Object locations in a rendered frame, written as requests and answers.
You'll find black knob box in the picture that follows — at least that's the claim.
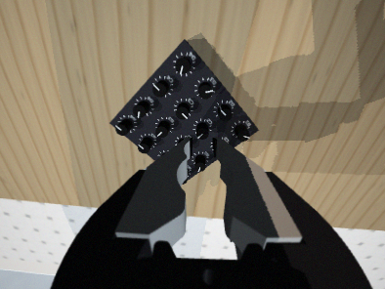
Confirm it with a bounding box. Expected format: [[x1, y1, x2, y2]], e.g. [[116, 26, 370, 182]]
[[109, 39, 258, 185]]

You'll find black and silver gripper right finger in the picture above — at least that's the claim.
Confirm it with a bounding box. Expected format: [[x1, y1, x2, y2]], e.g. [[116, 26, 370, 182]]
[[212, 137, 373, 289]]

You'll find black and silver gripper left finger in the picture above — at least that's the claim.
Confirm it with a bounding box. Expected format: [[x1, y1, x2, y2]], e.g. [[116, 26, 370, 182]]
[[50, 137, 193, 289]]

